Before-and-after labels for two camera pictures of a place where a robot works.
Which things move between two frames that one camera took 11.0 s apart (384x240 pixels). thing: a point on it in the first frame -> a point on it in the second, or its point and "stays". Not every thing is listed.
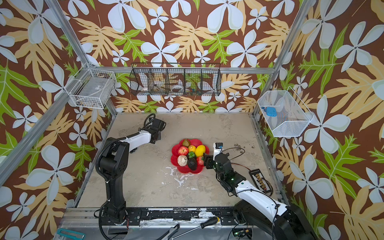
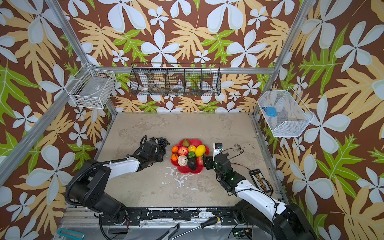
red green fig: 186,143 stays
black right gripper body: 210,162 stays
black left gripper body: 160,136 -> 158,157
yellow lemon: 200,150 stays
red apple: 183,150 stays
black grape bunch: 133,150 -> 162,143
